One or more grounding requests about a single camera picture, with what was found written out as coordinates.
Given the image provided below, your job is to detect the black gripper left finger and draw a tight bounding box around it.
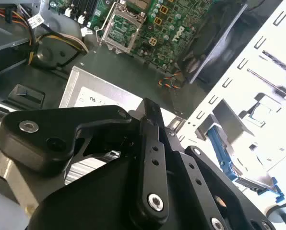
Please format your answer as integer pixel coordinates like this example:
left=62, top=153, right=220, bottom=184
left=0, top=97, right=170, bottom=225

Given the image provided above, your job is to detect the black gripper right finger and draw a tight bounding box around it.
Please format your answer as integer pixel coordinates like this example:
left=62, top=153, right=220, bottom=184
left=159, top=128, right=278, bottom=230

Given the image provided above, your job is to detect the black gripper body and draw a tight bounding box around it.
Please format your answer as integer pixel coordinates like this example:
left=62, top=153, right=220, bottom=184
left=27, top=155, right=206, bottom=230

